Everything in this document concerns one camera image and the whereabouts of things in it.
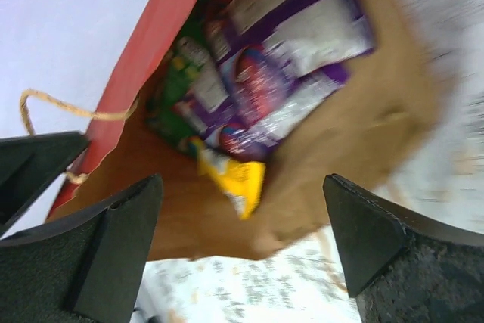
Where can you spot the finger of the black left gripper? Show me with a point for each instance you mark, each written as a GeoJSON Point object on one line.
{"type": "Point", "coordinates": [29, 164]}

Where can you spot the green snack packet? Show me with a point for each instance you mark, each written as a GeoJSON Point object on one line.
{"type": "Point", "coordinates": [182, 66]}

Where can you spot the red brown paper bag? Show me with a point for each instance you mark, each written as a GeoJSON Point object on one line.
{"type": "Point", "coordinates": [362, 132]}

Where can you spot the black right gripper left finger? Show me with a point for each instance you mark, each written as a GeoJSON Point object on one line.
{"type": "Point", "coordinates": [84, 267]}

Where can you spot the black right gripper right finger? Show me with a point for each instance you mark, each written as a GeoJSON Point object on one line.
{"type": "Point", "coordinates": [401, 266]}

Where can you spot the purple snack packet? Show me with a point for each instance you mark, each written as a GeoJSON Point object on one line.
{"type": "Point", "coordinates": [248, 105]}
{"type": "Point", "coordinates": [308, 34]}

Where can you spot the yellow snack packet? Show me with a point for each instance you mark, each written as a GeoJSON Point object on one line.
{"type": "Point", "coordinates": [240, 182]}

